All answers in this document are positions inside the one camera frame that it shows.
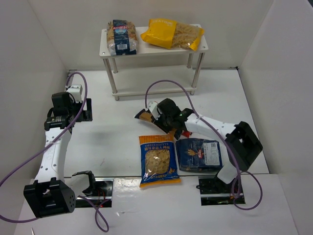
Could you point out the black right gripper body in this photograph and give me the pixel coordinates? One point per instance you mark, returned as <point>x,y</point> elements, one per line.
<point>161,120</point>

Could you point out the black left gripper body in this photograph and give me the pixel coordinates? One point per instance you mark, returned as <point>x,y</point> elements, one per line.
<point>88,109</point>

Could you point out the brown black spaghetti packet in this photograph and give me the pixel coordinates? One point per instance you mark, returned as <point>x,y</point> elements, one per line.
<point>145,115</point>

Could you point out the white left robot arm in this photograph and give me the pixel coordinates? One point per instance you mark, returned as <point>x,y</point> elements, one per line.
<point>49,195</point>

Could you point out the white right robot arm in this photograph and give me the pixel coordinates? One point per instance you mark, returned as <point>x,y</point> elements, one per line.
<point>242,144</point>

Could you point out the dark blue pasta bag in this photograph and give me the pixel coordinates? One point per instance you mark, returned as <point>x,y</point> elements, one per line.
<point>198,155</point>

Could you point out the orange blue orecchiette pasta bag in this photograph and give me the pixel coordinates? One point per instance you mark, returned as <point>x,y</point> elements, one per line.
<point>158,160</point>

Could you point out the yellow fusilli pasta bag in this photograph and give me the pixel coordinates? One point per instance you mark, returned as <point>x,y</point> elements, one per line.
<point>170,34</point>

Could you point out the blue Agnesi pasta bag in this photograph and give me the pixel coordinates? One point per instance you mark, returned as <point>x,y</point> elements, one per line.
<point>121,38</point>

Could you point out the red spaghetti packet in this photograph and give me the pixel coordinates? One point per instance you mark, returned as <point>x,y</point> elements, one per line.
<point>187,134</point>

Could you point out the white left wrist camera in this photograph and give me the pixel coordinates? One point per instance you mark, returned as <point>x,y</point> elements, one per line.
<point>75,91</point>

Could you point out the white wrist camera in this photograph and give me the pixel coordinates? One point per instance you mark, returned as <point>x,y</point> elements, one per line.
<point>153,109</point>
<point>75,91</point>

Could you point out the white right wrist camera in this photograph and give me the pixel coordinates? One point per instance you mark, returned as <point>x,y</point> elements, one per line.
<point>153,109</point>

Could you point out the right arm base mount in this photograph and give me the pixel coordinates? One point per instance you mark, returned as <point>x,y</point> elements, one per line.
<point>213,191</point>

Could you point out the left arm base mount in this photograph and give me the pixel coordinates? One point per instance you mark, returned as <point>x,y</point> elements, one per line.
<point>100,195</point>

